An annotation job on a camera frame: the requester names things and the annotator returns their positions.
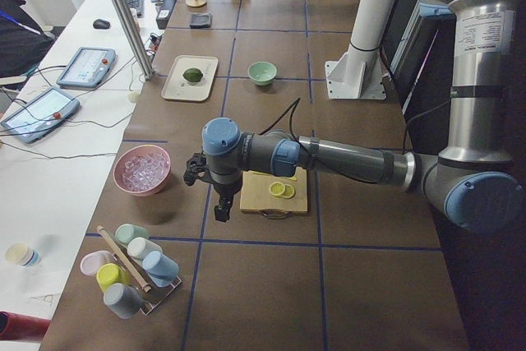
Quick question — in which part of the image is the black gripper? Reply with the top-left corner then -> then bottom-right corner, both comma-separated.
214,181 -> 242,222

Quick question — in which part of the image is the green bowl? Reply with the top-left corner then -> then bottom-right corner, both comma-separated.
247,61 -> 277,86

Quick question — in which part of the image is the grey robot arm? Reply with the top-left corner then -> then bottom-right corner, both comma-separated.
195,0 -> 525,233

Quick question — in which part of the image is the pink bowl with ice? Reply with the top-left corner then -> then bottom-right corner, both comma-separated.
113,145 -> 171,196

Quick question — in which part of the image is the wooden cutting board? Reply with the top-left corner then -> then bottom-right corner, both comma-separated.
240,168 -> 308,214

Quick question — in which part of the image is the lemon slice upper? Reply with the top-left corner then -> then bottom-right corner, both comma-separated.
269,182 -> 285,197

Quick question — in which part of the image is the lemon slice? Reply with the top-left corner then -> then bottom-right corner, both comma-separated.
269,182 -> 285,197
281,184 -> 296,199

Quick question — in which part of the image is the lemon slice lower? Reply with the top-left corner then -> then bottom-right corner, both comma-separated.
281,184 -> 296,199

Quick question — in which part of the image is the blue cup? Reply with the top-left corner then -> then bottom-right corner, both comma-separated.
142,251 -> 179,287

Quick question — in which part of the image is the white cup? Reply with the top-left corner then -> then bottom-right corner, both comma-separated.
127,237 -> 163,265

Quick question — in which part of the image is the green cup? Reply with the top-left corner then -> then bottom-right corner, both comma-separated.
114,224 -> 150,247

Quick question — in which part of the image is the wooden rack rod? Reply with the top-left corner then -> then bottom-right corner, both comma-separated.
97,225 -> 153,293

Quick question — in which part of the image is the clear acrylic cup rack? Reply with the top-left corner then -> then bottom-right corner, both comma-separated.
130,269 -> 182,315

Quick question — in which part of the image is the yellow cup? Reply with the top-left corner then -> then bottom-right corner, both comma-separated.
95,263 -> 130,292

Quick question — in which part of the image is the beige rabbit tray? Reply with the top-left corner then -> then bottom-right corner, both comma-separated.
161,55 -> 219,102

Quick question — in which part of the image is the grey cup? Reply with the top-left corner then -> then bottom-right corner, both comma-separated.
104,283 -> 143,319

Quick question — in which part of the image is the green avocado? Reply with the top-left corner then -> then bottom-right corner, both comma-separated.
182,67 -> 204,84

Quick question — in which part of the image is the pink cup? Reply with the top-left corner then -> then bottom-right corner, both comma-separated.
80,250 -> 113,277

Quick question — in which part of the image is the far teach pendant tablet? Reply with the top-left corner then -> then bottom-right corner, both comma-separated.
57,47 -> 116,90

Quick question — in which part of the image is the teach pendant tablet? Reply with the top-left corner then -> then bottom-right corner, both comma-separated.
1,87 -> 81,144
57,47 -> 116,90

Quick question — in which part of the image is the near teach pendant tablet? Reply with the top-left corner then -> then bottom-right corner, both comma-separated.
1,87 -> 81,144

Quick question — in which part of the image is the paper cup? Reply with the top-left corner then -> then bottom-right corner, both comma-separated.
4,242 -> 40,267

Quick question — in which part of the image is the black power box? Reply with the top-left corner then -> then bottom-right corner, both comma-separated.
155,0 -> 177,30

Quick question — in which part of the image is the black computer mouse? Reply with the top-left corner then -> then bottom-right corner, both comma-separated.
92,19 -> 111,30

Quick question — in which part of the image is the red object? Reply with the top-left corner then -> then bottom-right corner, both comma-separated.
1,312 -> 51,343

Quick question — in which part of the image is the person in black shirt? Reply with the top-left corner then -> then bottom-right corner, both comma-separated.
1,0 -> 54,77

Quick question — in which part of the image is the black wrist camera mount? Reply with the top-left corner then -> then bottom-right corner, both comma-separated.
183,153 -> 213,187

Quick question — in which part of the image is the white pillar mount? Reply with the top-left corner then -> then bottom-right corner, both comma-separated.
325,0 -> 395,100

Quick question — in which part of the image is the aluminium frame post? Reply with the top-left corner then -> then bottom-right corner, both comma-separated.
111,0 -> 154,81

